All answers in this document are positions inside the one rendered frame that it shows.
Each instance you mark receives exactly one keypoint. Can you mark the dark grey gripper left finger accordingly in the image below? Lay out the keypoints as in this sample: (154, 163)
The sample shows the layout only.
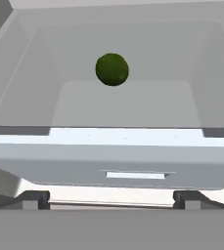
(38, 199)

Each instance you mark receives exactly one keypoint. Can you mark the green lime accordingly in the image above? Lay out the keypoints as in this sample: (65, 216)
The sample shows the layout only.
(112, 69)

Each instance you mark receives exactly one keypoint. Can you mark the grey fridge drawer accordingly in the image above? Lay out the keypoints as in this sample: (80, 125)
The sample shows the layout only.
(116, 153)

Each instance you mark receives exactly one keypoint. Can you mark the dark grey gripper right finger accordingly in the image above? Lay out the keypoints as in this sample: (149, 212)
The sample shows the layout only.
(183, 199)

